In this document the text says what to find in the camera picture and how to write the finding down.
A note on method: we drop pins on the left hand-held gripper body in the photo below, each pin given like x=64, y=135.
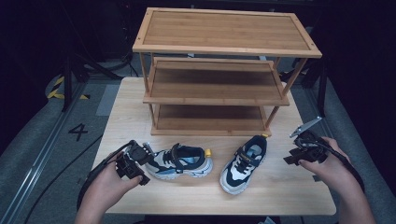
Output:
x=135, y=155

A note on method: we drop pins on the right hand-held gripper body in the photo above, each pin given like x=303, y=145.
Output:
x=309, y=146

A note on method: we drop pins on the navy white child's sneaker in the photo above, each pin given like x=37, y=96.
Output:
x=239, y=174
x=183, y=157

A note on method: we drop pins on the three-tier bamboo shoe rack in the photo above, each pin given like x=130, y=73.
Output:
x=224, y=31

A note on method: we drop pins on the person's right hand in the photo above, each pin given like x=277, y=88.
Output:
x=330, y=172

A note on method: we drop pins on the person's left hand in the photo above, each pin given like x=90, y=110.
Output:
x=107, y=183

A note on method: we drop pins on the yellow black floor tape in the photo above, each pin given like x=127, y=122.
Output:
x=54, y=92

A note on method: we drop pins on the black tripod stand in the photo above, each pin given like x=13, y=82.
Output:
x=70, y=74

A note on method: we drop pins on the metal floor rail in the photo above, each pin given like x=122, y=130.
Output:
x=34, y=163

